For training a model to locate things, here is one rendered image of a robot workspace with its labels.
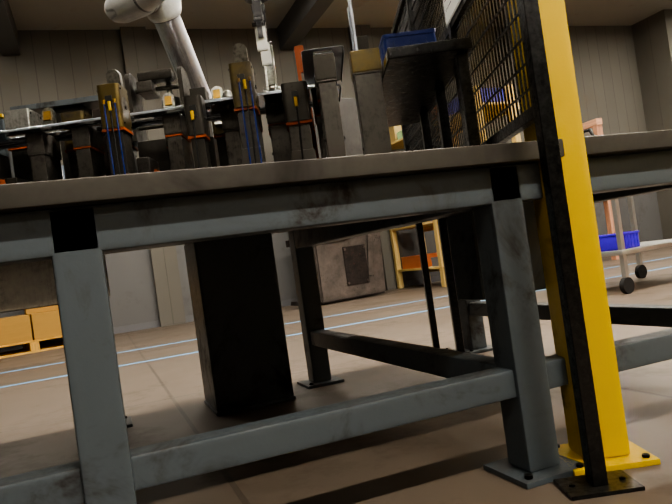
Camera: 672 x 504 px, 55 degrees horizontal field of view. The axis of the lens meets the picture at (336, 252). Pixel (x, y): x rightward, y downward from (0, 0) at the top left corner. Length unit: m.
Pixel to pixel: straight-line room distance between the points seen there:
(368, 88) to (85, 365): 1.05
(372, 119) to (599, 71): 10.08
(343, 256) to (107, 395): 6.75
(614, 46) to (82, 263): 11.35
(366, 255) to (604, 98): 5.37
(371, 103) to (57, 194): 0.94
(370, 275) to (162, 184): 6.96
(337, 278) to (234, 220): 6.59
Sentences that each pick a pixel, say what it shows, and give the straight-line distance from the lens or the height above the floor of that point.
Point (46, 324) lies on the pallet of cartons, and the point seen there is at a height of 0.27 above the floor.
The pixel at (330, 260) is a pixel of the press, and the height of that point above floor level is 0.51.
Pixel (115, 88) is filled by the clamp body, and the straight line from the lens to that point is 1.83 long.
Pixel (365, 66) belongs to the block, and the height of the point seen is 1.01.
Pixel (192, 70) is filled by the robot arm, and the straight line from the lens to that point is 2.64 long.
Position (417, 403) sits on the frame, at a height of 0.21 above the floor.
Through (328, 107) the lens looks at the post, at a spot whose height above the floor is 0.86.
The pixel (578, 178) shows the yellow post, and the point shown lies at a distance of 1.49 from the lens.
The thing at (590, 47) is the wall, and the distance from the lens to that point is 11.77.
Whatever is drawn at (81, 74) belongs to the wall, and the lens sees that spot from 8.67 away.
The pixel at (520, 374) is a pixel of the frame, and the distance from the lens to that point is 1.44.
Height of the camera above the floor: 0.51
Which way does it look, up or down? 1 degrees up
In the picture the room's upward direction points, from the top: 8 degrees counter-clockwise
